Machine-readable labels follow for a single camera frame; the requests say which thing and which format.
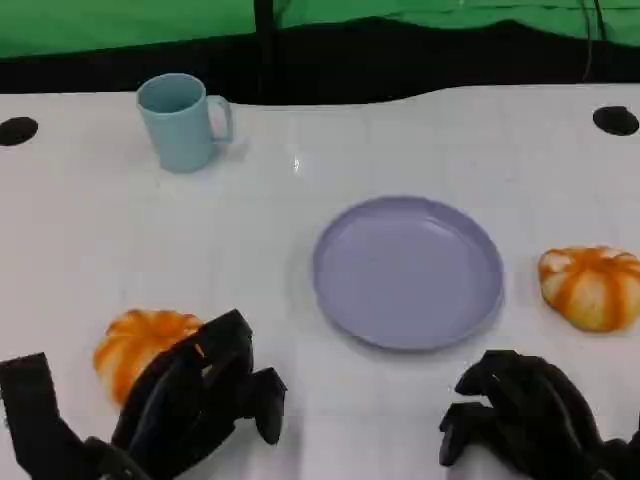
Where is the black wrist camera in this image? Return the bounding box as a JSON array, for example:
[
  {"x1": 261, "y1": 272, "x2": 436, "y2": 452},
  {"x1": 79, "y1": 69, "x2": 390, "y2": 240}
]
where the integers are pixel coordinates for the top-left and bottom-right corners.
[
  {"x1": 602, "y1": 428, "x2": 640, "y2": 480},
  {"x1": 0, "y1": 351, "x2": 89, "y2": 480}
]

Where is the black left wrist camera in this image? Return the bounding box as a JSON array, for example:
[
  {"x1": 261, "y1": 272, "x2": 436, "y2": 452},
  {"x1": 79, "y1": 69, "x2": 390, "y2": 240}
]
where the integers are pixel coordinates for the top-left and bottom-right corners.
[{"x1": 0, "y1": 351, "x2": 89, "y2": 480}]

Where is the pale green mug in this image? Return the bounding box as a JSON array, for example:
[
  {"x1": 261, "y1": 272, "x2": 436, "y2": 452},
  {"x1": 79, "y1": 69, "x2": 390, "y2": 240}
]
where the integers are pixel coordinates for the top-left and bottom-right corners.
[{"x1": 136, "y1": 72, "x2": 235, "y2": 175}]

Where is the thin black hanging cable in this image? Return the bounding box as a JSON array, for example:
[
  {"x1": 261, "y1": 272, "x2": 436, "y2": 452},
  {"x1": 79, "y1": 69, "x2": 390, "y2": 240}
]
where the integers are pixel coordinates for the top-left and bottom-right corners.
[{"x1": 578, "y1": 0, "x2": 609, "y2": 84}]

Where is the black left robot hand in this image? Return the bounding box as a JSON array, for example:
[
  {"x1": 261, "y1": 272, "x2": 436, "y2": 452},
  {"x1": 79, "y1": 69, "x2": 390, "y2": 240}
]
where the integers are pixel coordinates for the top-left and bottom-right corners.
[{"x1": 110, "y1": 308, "x2": 289, "y2": 480}]

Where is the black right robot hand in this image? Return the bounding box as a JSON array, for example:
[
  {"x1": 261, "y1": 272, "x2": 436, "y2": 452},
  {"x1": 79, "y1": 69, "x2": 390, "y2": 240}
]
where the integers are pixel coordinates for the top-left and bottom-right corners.
[{"x1": 438, "y1": 349, "x2": 614, "y2": 480}]

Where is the lilac plate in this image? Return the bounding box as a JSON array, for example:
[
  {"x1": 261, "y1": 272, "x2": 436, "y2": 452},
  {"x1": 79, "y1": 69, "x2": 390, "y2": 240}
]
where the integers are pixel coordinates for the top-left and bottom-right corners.
[{"x1": 312, "y1": 195, "x2": 505, "y2": 354}]

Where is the black upright pole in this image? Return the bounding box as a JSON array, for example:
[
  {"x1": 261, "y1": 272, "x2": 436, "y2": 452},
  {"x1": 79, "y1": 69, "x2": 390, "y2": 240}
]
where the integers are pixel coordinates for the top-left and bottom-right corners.
[{"x1": 253, "y1": 0, "x2": 278, "y2": 104}]

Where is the black table grommet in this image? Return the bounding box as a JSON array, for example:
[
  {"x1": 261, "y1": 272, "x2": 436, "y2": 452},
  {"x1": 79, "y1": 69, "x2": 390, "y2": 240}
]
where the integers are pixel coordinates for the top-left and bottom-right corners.
[
  {"x1": 0, "y1": 116, "x2": 39, "y2": 148},
  {"x1": 592, "y1": 105, "x2": 640, "y2": 136}
]

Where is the green cloth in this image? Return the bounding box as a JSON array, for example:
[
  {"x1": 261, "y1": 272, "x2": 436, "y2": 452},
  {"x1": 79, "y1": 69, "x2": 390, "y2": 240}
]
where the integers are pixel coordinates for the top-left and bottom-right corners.
[{"x1": 0, "y1": 0, "x2": 640, "y2": 64}]

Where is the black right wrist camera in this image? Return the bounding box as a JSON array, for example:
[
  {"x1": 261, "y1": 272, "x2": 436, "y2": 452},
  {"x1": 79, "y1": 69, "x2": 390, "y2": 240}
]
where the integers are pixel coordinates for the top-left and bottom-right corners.
[{"x1": 602, "y1": 428, "x2": 640, "y2": 480}]

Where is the orange white toy bread roll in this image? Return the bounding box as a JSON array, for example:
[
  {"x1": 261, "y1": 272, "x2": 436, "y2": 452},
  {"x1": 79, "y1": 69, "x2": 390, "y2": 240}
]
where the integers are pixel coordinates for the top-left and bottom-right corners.
[
  {"x1": 537, "y1": 244, "x2": 640, "y2": 333},
  {"x1": 92, "y1": 308, "x2": 206, "y2": 405}
]

